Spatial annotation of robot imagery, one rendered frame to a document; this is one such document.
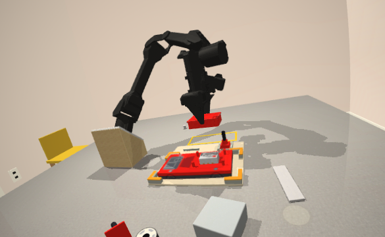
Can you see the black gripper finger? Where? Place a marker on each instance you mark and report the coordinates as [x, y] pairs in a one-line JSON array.
[[207, 105], [197, 110]]

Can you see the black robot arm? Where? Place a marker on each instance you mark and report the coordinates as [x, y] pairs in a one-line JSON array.
[[201, 54]]

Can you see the white flat bar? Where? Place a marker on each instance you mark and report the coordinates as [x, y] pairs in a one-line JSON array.
[[291, 189]]

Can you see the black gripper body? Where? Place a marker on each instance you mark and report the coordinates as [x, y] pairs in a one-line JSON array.
[[195, 93]]

